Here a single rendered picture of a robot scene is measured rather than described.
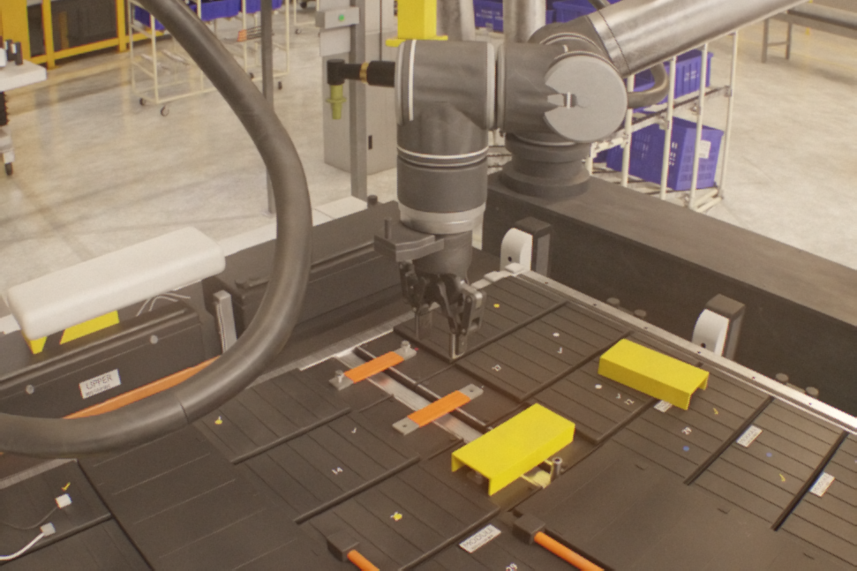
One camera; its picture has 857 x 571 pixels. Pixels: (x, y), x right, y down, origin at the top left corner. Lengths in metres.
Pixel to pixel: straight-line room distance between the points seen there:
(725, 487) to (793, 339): 0.86
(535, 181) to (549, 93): 1.25
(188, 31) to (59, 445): 0.37
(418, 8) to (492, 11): 2.53
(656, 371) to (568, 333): 0.20
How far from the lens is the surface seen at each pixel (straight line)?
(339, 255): 1.32
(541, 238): 1.68
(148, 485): 1.02
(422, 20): 1.34
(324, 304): 1.33
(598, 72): 0.90
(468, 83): 0.89
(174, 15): 0.71
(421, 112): 0.91
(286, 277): 0.60
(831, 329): 1.81
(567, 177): 2.16
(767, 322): 1.87
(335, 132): 5.07
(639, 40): 1.06
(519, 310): 1.37
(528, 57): 0.91
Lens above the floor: 1.66
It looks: 26 degrees down
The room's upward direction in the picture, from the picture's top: straight up
